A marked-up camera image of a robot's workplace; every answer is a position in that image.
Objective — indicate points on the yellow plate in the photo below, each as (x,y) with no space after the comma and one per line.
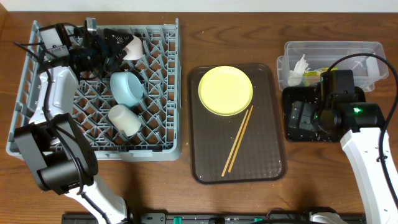
(225,90)

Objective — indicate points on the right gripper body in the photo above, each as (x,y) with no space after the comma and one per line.
(311,116)

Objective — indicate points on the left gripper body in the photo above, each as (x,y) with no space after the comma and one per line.
(104,50)

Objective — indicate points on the black tray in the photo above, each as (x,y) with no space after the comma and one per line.
(339,110)

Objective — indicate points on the crumpled white tissue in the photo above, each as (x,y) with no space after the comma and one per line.
(296,75)

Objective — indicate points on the yellow green snack wrapper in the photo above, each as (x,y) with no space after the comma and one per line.
(312,77)

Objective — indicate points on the brown serving tray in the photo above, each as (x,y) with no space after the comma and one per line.
(261,156)

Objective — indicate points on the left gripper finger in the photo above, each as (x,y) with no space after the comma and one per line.
(116,40)
(113,61)

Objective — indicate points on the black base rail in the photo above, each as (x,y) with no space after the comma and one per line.
(276,213)

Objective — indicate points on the pink bowl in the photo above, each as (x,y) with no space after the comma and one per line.
(134,49)

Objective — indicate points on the wooden chopstick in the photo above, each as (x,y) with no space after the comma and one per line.
(234,144)
(241,132)

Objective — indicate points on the grey plastic dishwasher rack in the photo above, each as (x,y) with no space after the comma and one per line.
(159,72)

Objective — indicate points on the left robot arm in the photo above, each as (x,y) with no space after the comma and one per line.
(52,145)

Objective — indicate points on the clear plastic waste bin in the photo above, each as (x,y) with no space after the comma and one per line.
(320,54)

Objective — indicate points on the white cup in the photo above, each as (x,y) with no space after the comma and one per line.
(124,120)

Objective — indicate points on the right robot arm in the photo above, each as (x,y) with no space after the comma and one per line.
(370,158)

